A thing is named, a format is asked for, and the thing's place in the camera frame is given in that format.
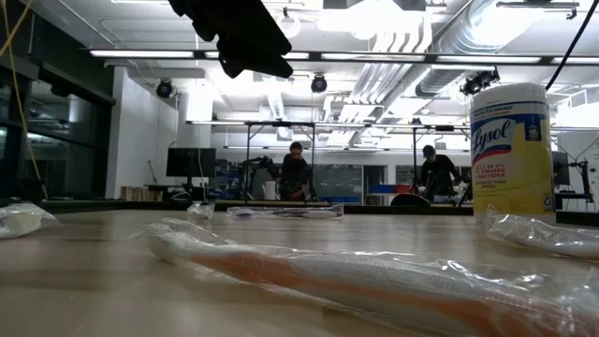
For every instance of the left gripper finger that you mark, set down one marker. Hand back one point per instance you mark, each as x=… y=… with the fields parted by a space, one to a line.
x=252 y=25
x=252 y=58

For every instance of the purple toothbrush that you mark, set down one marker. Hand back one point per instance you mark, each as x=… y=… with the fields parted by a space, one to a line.
x=201 y=211
x=290 y=213

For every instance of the orange toothbrush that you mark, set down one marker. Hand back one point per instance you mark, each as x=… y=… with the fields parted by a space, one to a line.
x=327 y=276
x=23 y=220
x=538 y=234

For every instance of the background black robot arm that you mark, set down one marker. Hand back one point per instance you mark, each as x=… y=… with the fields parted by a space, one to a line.
x=262 y=165

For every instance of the black beam with light strips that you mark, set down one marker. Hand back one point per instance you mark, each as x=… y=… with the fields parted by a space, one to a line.
x=316 y=56

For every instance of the black ceiling spotlight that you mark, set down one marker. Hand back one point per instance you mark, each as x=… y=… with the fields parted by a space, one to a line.
x=319 y=83
x=164 y=88

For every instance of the black computer monitor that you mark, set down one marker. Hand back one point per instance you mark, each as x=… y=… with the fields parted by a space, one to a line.
x=189 y=161

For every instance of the person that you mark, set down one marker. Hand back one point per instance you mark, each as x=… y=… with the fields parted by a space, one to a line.
x=437 y=173
x=295 y=173

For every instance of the white paper roll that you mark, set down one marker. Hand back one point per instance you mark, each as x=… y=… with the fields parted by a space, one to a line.
x=270 y=191

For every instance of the blue storage bin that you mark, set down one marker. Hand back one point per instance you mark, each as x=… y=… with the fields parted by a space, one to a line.
x=381 y=188

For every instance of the red storage bin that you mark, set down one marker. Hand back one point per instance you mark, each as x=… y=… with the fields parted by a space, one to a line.
x=403 y=188

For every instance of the black chair back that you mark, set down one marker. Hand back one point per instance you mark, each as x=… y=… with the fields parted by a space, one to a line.
x=409 y=200

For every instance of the yellow Lysol wipes canister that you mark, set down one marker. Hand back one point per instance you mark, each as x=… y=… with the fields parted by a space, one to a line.
x=510 y=154

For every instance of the black monitor on stand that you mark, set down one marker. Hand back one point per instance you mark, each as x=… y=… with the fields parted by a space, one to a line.
x=560 y=168

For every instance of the black background rig frame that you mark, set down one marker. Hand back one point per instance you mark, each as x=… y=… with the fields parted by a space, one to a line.
x=312 y=154

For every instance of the silver ventilation duct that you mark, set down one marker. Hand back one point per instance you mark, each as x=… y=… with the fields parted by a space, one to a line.
x=444 y=77

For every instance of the black aluminium table frame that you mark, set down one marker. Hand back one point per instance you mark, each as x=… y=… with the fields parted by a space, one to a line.
x=398 y=209

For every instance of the black ceiling camera cluster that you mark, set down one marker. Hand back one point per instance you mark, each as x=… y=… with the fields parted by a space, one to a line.
x=479 y=80

